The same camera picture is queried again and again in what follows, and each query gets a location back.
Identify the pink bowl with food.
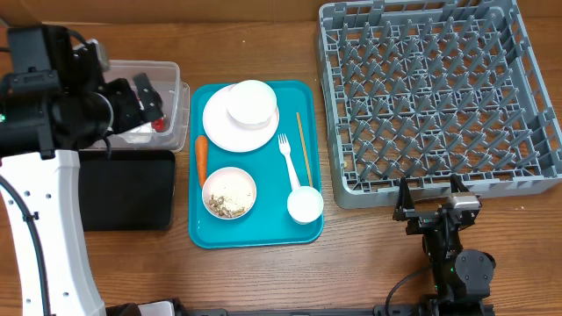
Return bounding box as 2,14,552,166
202,167,257,220

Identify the red ketchup packet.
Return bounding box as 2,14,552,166
138,99,166,133

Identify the wooden chopstick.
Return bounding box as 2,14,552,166
296,112,313,187

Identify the white bowl on plate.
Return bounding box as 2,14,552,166
227,80,277,128

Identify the clear plastic bin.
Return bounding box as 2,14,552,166
104,60,190,152

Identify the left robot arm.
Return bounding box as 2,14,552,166
1,24,163,315

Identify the grey plastic dish rack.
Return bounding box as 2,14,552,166
317,0,561,209

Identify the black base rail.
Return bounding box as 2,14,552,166
104,298,497,316

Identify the black plastic tray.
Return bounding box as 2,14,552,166
78,150,176,232

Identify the white plastic cup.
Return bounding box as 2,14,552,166
287,186,324,225

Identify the orange carrot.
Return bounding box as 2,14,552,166
195,135,209,187

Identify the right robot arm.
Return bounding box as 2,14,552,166
384,175,496,316

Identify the white round plate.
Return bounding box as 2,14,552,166
202,83,280,153

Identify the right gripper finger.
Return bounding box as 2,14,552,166
393,177,415,219
450,174,469,193

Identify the teal plastic tray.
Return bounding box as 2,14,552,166
188,80,324,249

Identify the white napkin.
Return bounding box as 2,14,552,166
118,123,155,144

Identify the white plastic fork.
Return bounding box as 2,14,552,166
277,133,300,190

